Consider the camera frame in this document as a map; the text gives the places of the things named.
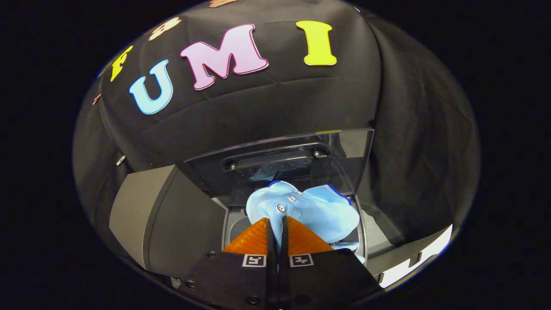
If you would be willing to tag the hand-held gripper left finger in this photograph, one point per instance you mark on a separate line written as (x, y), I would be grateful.
(270, 280)

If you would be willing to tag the copper clip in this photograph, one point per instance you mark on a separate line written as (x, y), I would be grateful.
(97, 99)

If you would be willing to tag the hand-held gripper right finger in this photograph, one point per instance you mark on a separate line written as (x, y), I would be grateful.
(285, 280)

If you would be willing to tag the black backdrop cloth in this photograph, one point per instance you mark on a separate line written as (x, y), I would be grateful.
(280, 99)

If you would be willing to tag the light blue polo shirt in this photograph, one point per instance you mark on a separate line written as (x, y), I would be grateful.
(318, 211)

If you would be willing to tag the grey washing machine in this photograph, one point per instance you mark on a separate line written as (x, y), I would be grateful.
(387, 254)

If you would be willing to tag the silver clip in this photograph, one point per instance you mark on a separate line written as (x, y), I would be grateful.
(121, 160)

